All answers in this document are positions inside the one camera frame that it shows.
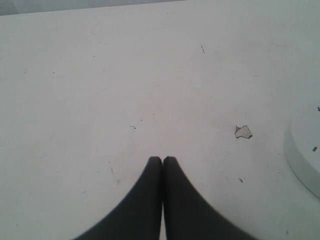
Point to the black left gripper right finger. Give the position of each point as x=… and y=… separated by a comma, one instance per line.
x=187, y=215

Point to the white desk lamp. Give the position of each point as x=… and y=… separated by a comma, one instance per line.
x=301, y=147

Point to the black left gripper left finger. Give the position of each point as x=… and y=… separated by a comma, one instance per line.
x=139, y=214

